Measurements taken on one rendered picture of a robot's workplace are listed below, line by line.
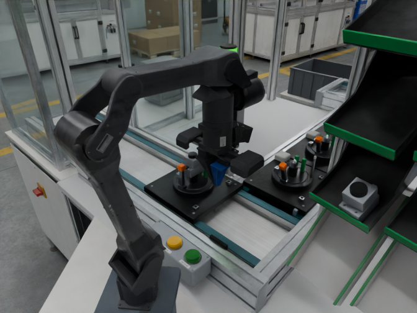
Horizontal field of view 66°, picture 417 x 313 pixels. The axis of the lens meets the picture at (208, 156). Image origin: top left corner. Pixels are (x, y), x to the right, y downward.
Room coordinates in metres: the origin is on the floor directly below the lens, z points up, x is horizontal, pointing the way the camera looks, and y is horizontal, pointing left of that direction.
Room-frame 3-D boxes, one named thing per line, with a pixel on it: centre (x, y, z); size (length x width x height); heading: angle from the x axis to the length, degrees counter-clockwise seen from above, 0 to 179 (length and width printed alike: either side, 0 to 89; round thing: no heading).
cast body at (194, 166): (0.88, 0.04, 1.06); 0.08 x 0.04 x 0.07; 137
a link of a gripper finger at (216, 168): (0.53, -0.03, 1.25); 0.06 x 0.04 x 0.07; 137
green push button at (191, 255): (0.58, 0.04, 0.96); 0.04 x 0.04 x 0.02
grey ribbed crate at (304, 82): (2.65, -1.05, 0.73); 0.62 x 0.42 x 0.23; 47
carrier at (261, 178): (0.91, -0.29, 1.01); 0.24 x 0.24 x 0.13; 47
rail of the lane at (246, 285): (0.80, 0.19, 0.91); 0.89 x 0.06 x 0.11; 47
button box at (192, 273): (0.62, 0.09, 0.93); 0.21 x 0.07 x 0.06; 47
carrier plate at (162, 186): (0.88, 0.05, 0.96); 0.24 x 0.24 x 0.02; 47
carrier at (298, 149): (1.09, -0.46, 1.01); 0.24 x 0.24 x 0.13; 47
